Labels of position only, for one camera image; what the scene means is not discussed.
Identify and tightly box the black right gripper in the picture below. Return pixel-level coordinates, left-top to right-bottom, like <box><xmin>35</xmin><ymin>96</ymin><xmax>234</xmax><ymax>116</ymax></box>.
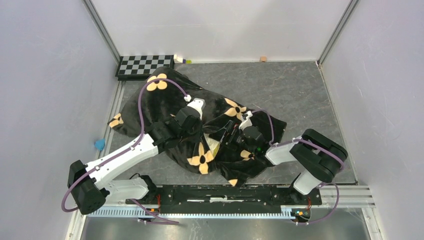
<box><xmin>208</xmin><ymin>120</ymin><xmax>256</xmax><ymax>155</ymax></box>

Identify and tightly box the black floral pillowcase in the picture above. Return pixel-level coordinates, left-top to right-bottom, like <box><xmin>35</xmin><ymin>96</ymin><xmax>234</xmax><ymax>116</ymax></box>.
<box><xmin>108</xmin><ymin>67</ymin><xmax>271</xmax><ymax>187</ymax></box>

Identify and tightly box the white yellow pillow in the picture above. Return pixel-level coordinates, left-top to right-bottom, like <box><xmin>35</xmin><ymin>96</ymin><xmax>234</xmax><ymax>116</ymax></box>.
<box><xmin>203</xmin><ymin>133</ymin><xmax>221</xmax><ymax>157</ymax></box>

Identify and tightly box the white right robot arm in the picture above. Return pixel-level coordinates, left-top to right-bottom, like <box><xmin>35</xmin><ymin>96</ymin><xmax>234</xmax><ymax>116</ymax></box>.
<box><xmin>219</xmin><ymin>120</ymin><xmax>349</xmax><ymax>204</ymax></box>

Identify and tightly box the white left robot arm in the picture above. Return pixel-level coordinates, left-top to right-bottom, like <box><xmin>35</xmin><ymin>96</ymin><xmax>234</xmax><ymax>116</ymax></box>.
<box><xmin>64</xmin><ymin>106</ymin><xmax>203</xmax><ymax>215</ymax></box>

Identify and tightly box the small white block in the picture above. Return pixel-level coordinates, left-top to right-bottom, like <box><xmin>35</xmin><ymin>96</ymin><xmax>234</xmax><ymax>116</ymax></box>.
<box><xmin>173</xmin><ymin>54</ymin><xmax>186</xmax><ymax>64</ymax></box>

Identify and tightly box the black grey checkerboard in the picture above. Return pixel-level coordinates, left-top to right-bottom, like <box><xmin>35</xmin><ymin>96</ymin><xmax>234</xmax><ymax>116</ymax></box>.
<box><xmin>115</xmin><ymin>54</ymin><xmax>175</xmax><ymax>81</ymax></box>

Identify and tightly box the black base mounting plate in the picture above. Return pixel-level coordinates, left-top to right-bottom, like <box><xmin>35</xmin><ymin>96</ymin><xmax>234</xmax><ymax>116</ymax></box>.
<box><xmin>138</xmin><ymin>184</ymin><xmax>322</xmax><ymax>214</ymax></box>

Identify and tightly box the blue small object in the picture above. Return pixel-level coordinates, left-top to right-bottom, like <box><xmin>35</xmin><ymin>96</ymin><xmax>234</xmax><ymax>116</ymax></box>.
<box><xmin>94</xmin><ymin>138</ymin><xmax>106</xmax><ymax>152</ymax></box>

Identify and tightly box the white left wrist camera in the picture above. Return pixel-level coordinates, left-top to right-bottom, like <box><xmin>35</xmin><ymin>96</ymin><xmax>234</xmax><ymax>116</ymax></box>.
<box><xmin>184</xmin><ymin>94</ymin><xmax>206</xmax><ymax>119</ymax></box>

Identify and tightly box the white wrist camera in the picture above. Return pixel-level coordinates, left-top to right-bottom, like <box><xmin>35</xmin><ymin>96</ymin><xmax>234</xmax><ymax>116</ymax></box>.
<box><xmin>184</xmin><ymin>94</ymin><xmax>206</xmax><ymax>119</ymax></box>
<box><xmin>239</xmin><ymin>110</ymin><xmax>253</xmax><ymax>131</ymax></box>

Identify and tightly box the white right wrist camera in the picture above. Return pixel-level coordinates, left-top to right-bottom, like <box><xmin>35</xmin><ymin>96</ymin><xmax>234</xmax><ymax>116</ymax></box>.
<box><xmin>239</xmin><ymin>110</ymin><xmax>253</xmax><ymax>131</ymax></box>

